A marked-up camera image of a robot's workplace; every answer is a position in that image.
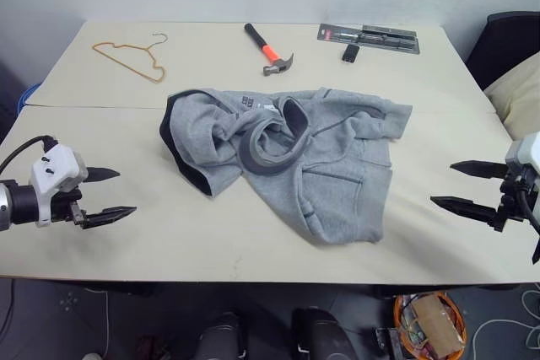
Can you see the grey zip hoodie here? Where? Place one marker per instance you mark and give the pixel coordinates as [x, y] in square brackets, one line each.
[282, 157]

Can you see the dark rounded left shape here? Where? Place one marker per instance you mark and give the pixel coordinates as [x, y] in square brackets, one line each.
[223, 336]

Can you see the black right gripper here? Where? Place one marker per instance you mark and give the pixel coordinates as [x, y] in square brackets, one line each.
[515, 204]

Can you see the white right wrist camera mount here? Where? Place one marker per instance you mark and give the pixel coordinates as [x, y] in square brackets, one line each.
[525, 151]

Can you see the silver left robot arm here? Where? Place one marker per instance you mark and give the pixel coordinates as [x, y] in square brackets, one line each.
[12, 207]

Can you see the dark rounded right shape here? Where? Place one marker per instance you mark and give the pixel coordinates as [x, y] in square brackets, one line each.
[322, 334]

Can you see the small black rectangular box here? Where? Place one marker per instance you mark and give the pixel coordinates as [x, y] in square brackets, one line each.
[350, 53]

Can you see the packaged tool blister card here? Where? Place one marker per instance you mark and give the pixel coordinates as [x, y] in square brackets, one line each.
[371, 37]

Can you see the black chair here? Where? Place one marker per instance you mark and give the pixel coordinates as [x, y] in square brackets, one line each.
[500, 46]

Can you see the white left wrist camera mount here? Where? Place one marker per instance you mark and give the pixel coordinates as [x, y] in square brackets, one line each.
[52, 176]

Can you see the cream cushion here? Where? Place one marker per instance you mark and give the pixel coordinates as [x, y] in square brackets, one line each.
[516, 94]

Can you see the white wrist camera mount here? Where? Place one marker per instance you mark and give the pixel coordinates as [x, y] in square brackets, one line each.
[52, 176]
[525, 151]

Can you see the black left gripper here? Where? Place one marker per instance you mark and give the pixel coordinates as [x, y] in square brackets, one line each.
[67, 205]

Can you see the dark rounded shape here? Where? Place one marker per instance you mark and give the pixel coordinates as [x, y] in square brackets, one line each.
[223, 336]
[322, 334]

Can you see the black orange claw hammer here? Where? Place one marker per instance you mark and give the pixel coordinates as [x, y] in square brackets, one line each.
[266, 51]

